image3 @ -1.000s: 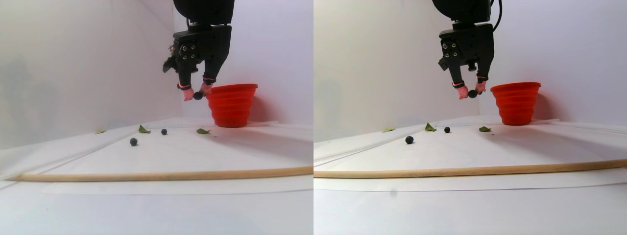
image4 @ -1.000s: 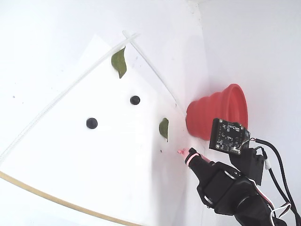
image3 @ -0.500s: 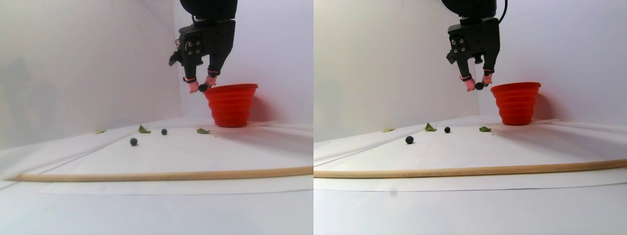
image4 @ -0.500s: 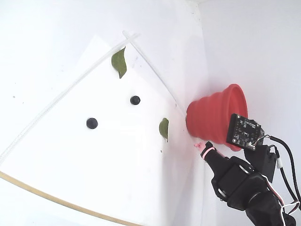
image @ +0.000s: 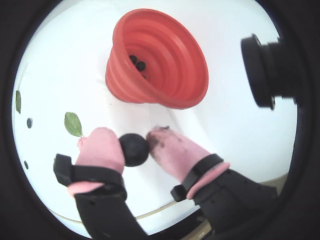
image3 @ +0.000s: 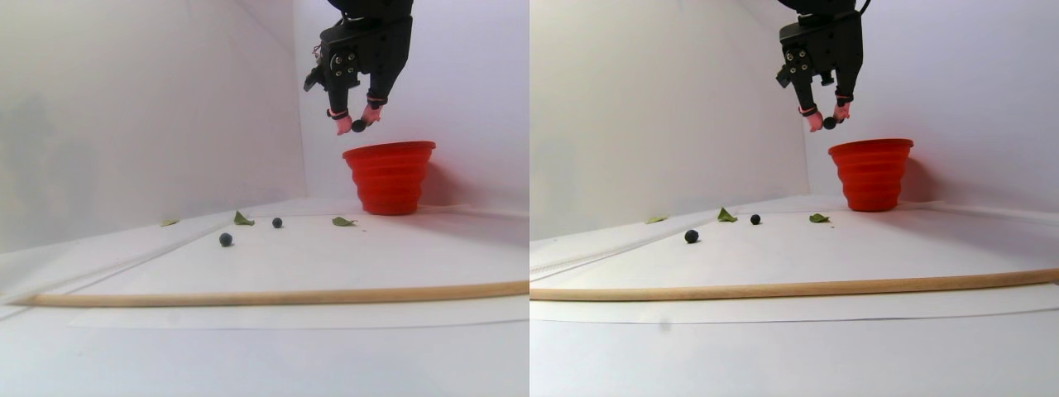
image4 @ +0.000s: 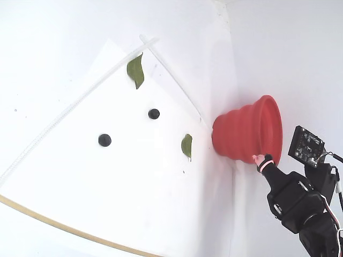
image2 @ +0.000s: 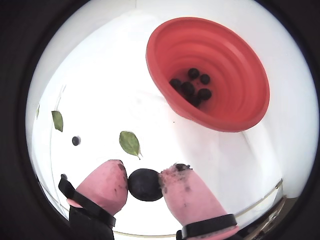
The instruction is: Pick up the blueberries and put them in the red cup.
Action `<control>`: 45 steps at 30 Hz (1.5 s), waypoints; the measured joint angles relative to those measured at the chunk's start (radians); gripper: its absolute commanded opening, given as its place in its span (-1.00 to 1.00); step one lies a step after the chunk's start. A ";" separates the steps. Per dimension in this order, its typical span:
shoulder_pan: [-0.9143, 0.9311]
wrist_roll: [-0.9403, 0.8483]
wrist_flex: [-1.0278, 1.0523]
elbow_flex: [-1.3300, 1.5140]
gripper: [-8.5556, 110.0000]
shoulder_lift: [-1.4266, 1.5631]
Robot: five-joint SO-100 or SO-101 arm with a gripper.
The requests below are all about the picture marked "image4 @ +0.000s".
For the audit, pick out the red collapsible silicone cup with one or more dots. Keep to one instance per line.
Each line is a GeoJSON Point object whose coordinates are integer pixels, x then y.
{"type": "Point", "coordinates": [241, 134]}

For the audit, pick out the white paper sheet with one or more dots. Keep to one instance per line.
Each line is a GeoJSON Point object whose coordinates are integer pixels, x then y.
{"type": "Point", "coordinates": [120, 174]}

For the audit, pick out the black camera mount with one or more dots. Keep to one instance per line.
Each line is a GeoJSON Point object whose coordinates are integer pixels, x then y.
{"type": "Point", "coordinates": [321, 176]}

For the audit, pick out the green leaf with stem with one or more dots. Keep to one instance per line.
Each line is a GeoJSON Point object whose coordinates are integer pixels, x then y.
{"type": "Point", "coordinates": [186, 146]}

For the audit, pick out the small dark blueberry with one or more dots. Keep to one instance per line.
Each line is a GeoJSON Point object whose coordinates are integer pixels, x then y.
{"type": "Point", "coordinates": [154, 113]}
{"type": "Point", "coordinates": [104, 140]}

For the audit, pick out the black camera circuit board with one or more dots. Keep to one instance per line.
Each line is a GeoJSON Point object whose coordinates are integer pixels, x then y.
{"type": "Point", "coordinates": [306, 146]}

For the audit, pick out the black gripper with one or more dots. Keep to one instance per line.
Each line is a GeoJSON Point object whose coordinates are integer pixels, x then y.
{"type": "Point", "coordinates": [287, 193]}

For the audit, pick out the white ribbed plastic strip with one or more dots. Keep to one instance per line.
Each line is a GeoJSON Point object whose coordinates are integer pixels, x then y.
{"type": "Point", "coordinates": [171, 77]}
{"type": "Point", "coordinates": [139, 51]}

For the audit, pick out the large green leaf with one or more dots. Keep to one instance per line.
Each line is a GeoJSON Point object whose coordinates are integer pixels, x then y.
{"type": "Point", "coordinates": [135, 71]}

